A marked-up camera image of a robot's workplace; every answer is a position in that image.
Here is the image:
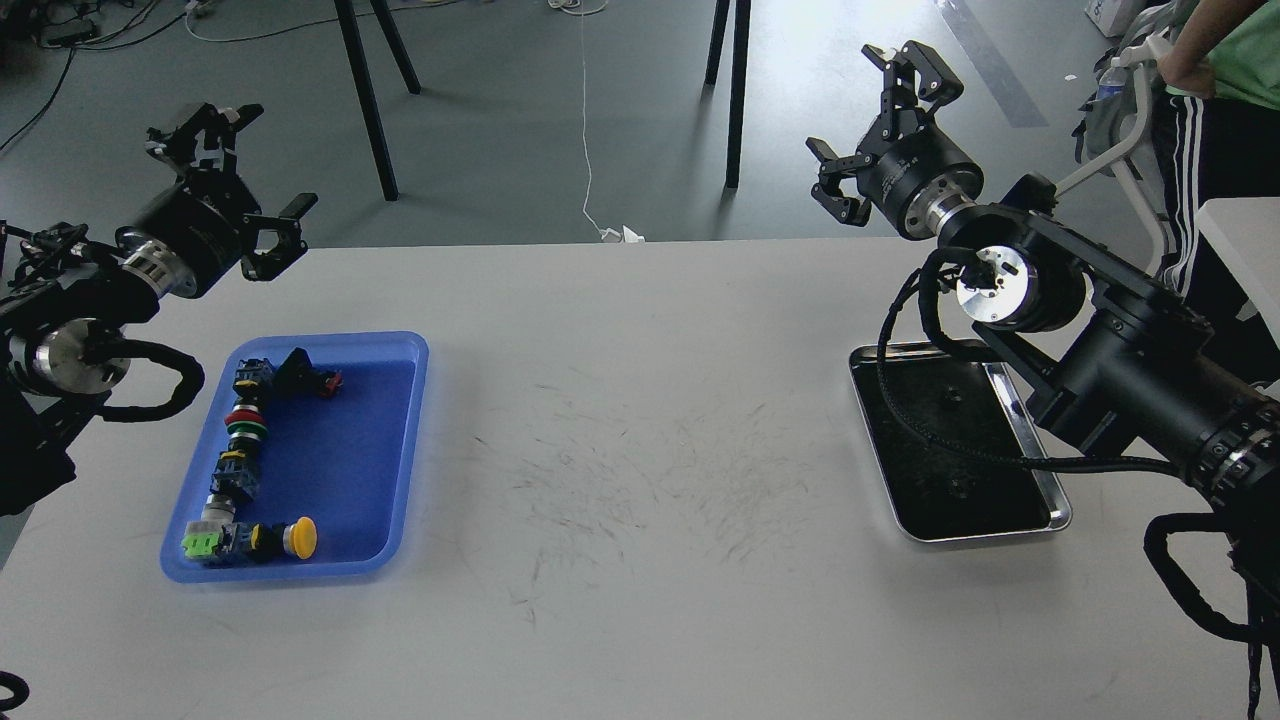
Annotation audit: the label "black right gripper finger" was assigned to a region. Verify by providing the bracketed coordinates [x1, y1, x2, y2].
[806, 137, 883, 227]
[861, 41, 965, 149]

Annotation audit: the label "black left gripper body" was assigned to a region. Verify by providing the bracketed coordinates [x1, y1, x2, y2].
[115, 176, 251, 299]

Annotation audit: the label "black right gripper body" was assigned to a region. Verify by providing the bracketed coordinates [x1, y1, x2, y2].
[860, 128, 986, 240]

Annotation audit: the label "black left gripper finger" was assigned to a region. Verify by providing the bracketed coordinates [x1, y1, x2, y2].
[146, 102, 265, 190]
[239, 193, 317, 282]

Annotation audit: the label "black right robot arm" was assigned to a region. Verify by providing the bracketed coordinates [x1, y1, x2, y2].
[806, 41, 1277, 717]

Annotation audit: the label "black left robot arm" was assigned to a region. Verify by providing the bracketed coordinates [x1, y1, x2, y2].
[1, 102, 317, 516]

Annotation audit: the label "green grey connector part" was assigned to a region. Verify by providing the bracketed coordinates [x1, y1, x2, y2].
[180, 495, 236, 566]

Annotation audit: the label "red green push button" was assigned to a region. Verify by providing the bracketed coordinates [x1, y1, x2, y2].
[224, 404, 269, 442]

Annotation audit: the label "black stand legs right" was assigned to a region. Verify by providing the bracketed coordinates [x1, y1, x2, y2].
[704, 0, 753, 190]

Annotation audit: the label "black stand legs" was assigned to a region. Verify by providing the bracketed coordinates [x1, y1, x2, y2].
[334, 0, 422, 202]
[704, 0, 753, 190]

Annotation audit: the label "black stand legs left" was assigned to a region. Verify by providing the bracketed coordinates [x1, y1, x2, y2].
[334, 0, 422, 202]

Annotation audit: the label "white office chair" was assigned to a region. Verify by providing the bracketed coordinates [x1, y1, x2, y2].
[1053, 29, 1174, 281]

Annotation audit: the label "blue plastic tray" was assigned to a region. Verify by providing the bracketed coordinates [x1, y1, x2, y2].
[159, 331, 429, 584]

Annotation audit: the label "yellow mushroom push button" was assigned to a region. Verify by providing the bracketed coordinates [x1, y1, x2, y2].
[234, 516, 317, 562]

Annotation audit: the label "person in green shirt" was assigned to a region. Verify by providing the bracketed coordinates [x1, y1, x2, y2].
[1151, 1, 1279, 387]

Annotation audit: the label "silver metal tray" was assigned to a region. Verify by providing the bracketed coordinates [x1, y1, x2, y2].
[847, 342, 1073, 544]

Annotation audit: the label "white side table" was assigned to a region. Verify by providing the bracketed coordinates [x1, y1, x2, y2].
[1196, 197, 1279, 342]

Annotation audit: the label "blue yellow switch block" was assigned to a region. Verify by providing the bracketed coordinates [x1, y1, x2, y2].
[232, 357, 276, 407]

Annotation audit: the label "black red switch part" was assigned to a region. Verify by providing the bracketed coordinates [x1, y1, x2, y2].
[273, 347, 343, 398]

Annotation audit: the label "floor cables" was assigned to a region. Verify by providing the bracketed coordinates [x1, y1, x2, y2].
[0, 0, 332, 151]

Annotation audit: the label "white hanging cable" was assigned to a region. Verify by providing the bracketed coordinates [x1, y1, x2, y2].
[545, 0, 646, 243]

